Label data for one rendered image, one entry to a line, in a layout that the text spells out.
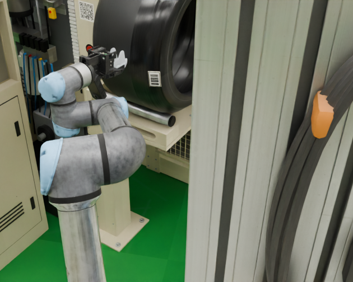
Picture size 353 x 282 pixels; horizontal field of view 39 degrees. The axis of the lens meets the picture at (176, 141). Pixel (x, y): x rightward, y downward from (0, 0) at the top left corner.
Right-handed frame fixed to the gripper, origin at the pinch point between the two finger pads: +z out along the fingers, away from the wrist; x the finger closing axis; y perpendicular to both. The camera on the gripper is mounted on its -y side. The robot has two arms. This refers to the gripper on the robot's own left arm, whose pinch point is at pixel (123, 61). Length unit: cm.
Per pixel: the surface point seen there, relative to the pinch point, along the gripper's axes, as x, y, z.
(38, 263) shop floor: 48, -120, 1
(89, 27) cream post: 32.9, -1.3, 22.0
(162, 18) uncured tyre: -9.6, 15.5, 7.0
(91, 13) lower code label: 31.8, 4.5, 21.3
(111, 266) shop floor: 17, -118, 19
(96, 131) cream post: 34, -51, 28
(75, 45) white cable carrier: 43, -12, 24
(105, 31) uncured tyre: 9.3, 7.7, 1.7
